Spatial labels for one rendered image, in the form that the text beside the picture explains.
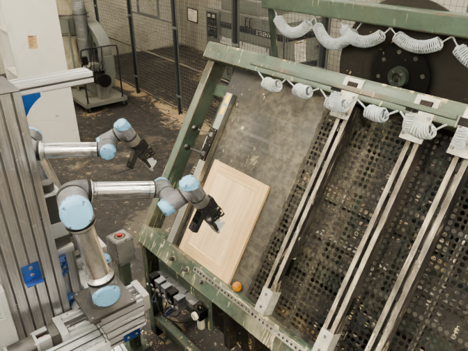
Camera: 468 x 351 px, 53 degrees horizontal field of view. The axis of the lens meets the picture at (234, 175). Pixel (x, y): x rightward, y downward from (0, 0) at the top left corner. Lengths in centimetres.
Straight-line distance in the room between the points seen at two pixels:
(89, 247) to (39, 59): 431
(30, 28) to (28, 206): 404
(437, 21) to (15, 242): 214
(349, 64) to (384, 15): 38
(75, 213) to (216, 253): 102
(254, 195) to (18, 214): 114
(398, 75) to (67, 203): 177
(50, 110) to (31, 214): 416
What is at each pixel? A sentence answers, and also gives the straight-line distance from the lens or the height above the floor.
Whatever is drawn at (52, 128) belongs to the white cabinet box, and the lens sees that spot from 627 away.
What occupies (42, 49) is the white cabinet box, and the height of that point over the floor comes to 132.
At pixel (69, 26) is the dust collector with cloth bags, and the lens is 817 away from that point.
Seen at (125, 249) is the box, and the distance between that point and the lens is 288.
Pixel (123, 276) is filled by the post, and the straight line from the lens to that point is 302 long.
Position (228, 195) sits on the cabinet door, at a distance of 258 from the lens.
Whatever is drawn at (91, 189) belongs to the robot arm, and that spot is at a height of 164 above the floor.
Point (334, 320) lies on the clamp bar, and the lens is 216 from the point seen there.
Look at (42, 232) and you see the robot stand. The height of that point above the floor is 141.
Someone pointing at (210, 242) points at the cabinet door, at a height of 100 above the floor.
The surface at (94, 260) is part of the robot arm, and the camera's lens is 196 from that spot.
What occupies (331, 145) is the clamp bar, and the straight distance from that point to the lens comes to 223.
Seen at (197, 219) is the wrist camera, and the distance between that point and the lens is 204.
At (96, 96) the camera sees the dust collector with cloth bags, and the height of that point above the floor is 16.
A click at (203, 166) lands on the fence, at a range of 272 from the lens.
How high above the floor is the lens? 255
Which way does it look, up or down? 28 degrees down
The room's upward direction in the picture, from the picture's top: straight up
